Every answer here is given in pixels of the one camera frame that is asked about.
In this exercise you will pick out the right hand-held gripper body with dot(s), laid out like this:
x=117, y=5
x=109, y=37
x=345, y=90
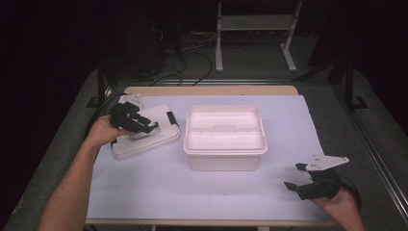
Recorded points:
x=324, y=184

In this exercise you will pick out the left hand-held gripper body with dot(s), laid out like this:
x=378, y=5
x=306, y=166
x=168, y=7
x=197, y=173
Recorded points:
x=123, y=115

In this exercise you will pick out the white plastic storage box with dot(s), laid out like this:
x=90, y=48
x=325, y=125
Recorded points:
x=224, y=162

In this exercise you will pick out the white plastic insert tray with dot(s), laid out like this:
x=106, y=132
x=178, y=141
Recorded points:
x=224, y=141

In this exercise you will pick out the person's left hand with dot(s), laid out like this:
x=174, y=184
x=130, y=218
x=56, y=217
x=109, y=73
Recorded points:
x=102, y=131

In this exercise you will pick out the person's right hand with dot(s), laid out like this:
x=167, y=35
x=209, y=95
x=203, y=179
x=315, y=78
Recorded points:
x=341, y=210

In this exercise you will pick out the white table mat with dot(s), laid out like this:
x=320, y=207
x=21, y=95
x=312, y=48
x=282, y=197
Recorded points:
x=192, y=192

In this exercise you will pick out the white metal stand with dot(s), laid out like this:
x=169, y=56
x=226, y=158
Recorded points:
x=256, y=23

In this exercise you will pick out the black metal post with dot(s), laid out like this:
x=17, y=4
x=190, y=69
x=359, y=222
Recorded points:
x=101, y=83
x=349, y=86

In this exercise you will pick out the aluminium frame rail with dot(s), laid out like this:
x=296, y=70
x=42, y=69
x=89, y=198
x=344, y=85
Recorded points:
x=240, y=81
x=48, y=205
x=378, y=160

